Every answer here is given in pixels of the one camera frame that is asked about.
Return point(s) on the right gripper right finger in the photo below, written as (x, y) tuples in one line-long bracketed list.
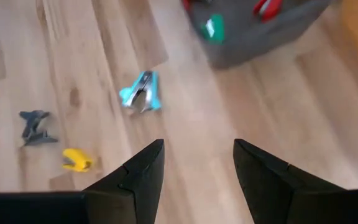
[(259, 186)]

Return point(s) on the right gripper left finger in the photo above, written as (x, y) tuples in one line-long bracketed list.
[(135, 193)]

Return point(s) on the yellow mini stapler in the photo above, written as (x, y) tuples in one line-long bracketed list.
[(76, 158)]

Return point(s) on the teal staple remover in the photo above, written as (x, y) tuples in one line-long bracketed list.
[(125, 93)]

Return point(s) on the black staple remover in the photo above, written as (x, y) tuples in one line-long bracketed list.
[(33, 124)]

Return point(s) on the green mini stapler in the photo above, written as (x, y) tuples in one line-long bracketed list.
[(217, 31)]

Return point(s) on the grey translucent plastic bin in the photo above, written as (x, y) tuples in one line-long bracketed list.
[(244, 46)]

